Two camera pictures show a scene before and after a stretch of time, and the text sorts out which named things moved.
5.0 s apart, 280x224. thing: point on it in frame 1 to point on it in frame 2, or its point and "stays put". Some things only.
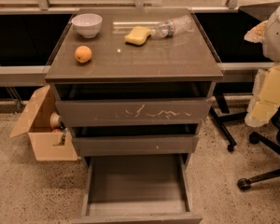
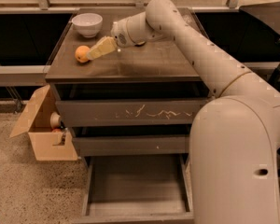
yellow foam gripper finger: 271,91 to 119,36
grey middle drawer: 103,140 stays put
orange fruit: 83,53 stays put
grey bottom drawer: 144,189 stays put
